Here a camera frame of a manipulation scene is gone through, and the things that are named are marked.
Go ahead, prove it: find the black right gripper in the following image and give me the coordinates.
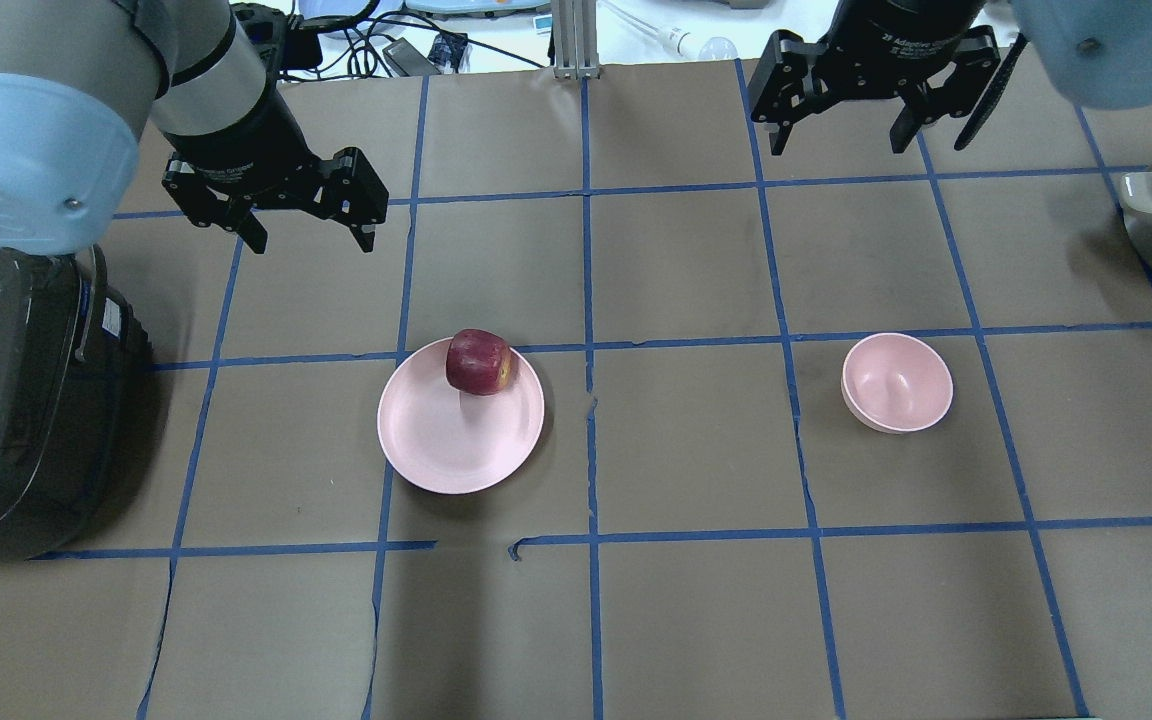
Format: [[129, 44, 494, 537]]
[[748, 26, 1001, 158]]

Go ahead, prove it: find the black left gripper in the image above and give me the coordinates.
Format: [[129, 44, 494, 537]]
[[162, 94, 389, 255]]

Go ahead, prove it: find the red apple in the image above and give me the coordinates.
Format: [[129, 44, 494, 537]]
[[444, 328, 515, 396]]

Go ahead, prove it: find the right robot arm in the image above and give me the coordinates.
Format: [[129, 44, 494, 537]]
[[748, 1, 1152, 156]]

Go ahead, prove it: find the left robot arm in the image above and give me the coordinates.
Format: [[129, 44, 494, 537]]
[[0, 1, 389, 255]]

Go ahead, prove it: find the pink plate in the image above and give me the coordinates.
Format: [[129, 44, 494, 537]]
[[376, 338, 547, 495]]

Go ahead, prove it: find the pink bowl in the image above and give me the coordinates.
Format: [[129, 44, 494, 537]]
[[840, 332, 955, 435]]

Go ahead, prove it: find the white light bulb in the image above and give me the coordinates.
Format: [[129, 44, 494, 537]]
[[660, 26, 738, 61]]

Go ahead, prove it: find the black rice cooker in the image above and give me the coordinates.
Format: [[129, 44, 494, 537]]
[[0, 247, 150, 562]]

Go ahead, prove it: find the aluminium frame post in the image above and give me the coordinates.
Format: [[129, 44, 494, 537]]
[[550, 0, 602, 79]]

